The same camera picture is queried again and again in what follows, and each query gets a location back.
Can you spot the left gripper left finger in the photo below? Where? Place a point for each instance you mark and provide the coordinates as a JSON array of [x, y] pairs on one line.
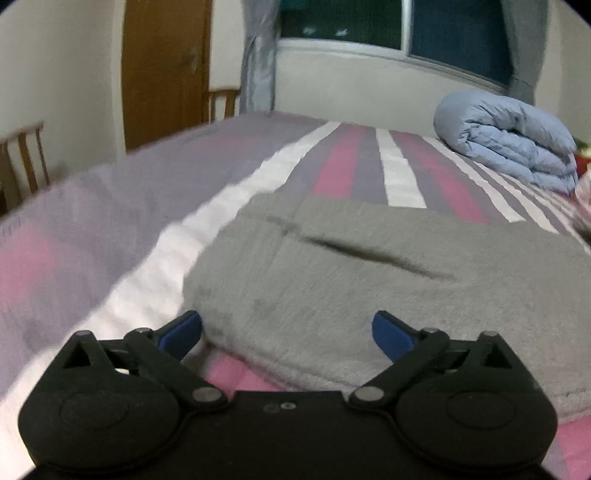
[[159, 354]]

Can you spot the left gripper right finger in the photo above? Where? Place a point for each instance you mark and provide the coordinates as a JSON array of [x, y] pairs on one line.
[[412, 353]]

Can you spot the grey pants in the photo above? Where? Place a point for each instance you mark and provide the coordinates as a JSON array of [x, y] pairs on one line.
[[293, 291]]

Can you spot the wooden chair at left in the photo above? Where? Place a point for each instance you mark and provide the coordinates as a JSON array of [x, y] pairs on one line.
[[24, 170]]

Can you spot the folded white pink blanket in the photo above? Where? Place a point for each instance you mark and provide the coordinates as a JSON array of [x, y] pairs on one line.
[[582, 191]]

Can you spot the folded light blue duvet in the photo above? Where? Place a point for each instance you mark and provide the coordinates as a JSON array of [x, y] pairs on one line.
[[509, 136]]

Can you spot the red patterned folded blanket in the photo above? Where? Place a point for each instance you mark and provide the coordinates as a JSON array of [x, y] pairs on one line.
[[582, 156]]

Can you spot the wooden chair near door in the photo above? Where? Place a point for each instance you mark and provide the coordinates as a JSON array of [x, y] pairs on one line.
[[222, 96]]

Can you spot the brown wooden door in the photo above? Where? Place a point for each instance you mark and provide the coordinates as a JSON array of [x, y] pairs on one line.
[[164, 68]]

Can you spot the left grey curtain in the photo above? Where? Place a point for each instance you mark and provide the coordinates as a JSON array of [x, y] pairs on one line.
[[261, 19]]

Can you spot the grey curtain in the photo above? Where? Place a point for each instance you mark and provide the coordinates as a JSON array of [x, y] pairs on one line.
[[526, 25], [261, 19]]

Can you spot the right grey curtain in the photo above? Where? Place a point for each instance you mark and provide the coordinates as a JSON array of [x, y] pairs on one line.
[[526, 25]]

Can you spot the window with white frame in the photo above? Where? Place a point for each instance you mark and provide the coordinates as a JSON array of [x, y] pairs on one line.
[[468, 36]]

